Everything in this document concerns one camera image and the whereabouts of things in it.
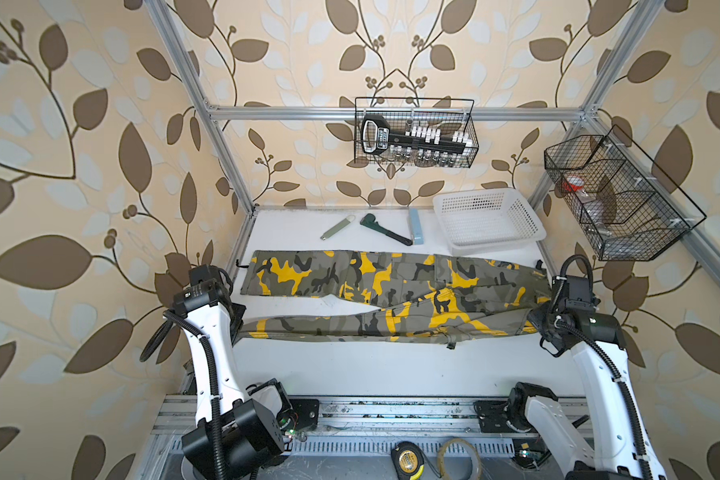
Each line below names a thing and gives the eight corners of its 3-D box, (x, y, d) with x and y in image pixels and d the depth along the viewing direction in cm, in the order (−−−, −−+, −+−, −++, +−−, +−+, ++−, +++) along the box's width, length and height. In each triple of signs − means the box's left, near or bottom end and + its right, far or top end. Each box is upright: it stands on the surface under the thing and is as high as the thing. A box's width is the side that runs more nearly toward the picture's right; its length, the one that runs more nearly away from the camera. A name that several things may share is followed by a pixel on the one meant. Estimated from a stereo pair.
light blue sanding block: (410, 244, 111) (411, 238, 108) (407, 214, 121) (408, 208, 118) (422, 244, 111) (423, 238, 108) (418, 214, 121) (419, 208, 118)
